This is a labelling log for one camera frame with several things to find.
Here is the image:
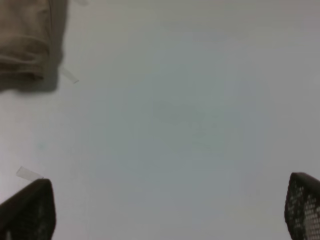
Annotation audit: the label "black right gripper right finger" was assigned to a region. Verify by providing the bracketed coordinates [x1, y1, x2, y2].
[284, 172, 320, 240]

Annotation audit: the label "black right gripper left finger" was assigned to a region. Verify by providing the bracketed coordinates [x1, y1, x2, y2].
[0, 179, 56, 240]

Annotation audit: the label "khaki shorts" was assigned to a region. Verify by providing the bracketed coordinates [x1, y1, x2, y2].
[0, 0, 69, 91]

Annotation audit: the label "clear tape strip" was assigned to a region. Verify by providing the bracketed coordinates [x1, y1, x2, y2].
[60, 67, 79, 84]
[16, 166, 44, 182]

